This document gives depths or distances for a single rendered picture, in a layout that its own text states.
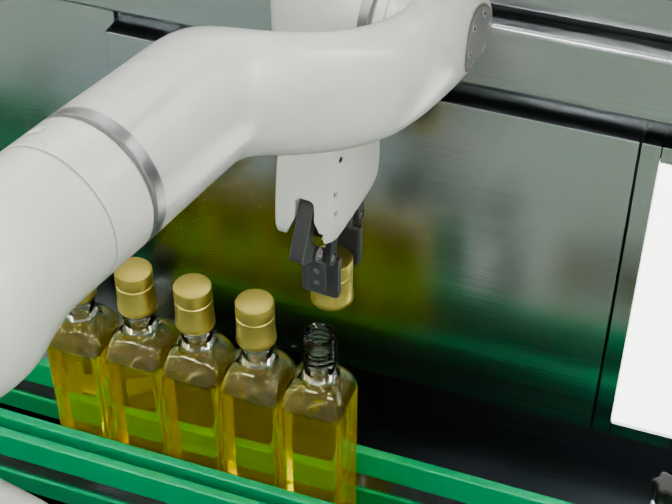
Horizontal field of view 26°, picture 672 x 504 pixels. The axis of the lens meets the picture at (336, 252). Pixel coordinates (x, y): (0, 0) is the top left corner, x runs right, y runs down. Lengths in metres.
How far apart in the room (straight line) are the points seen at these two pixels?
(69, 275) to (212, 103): 0.15
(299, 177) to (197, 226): 0.34
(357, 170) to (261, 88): 0.23
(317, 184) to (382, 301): 0.32
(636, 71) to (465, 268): 0.26
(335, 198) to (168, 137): 0.27
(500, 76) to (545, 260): 0.18
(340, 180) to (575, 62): 0.22
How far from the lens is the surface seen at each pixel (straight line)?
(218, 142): 0.85
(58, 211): 0.76
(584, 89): 1.17
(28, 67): 1.41
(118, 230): 0.79
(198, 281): 1.26
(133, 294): 1.28
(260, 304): 1.24
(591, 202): 1.22
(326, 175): 1.05
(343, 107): 0.89
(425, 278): 1.32
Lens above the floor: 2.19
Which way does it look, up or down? 42 degrees down
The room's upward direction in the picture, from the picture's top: straight up
